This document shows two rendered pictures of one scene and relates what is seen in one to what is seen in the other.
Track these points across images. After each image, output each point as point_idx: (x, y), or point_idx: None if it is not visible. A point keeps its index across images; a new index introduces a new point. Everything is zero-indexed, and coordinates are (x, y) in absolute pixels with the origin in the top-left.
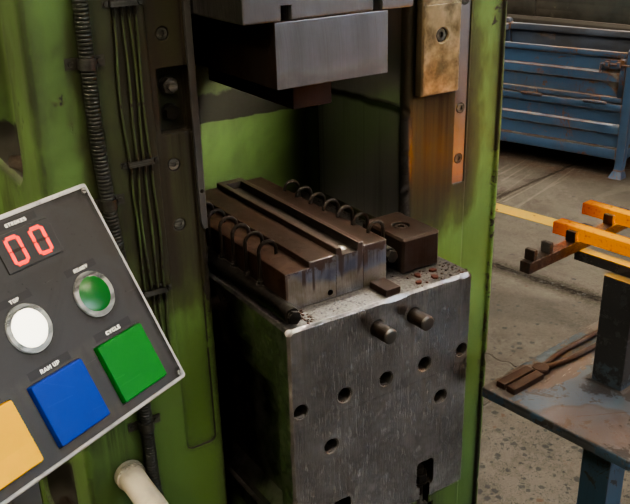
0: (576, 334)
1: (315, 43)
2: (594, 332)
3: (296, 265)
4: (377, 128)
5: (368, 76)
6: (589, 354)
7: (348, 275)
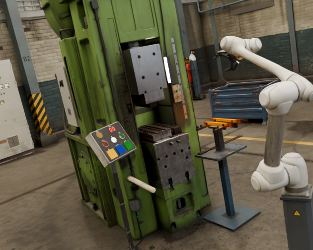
0: None
1: (151, 95)
2: None
3: (154, 134)
4: (169, 110)
5: (165, 100)
6: None
7: (164, 135)
